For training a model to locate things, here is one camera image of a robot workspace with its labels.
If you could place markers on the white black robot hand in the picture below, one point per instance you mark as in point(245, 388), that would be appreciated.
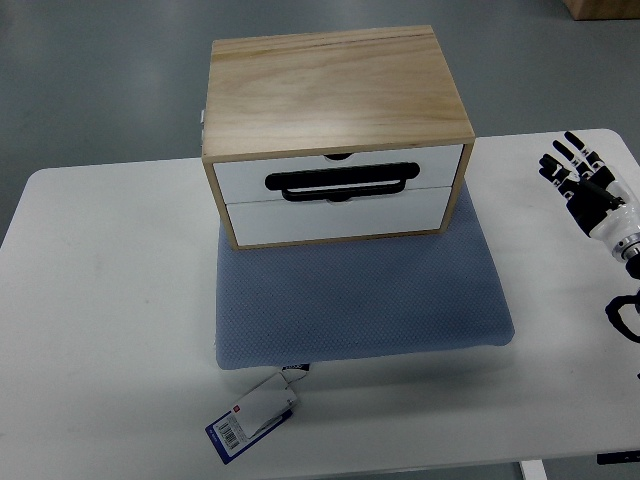
point(601, 203)

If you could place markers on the white drawer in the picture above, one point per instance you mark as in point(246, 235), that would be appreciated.
point(244, 182)

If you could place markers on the black drawer handle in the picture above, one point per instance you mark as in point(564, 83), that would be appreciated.
point(344, 183)

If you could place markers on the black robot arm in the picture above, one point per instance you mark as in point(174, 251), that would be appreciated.
point(631, 260)

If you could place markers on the wooden drawer cabinet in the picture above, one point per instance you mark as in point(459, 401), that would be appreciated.
point(332, 94)

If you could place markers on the blue grey cushion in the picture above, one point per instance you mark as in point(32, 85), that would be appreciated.
point(336, 301)

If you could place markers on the cardboard box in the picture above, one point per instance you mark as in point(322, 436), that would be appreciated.
point(593, 10)

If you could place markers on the black table control panel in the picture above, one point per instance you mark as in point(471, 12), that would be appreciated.
point(613, 458)

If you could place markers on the white table leg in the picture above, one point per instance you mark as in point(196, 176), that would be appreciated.
point(533, 470)

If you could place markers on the white blue price tag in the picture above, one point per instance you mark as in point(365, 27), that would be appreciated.
point(252, 417)

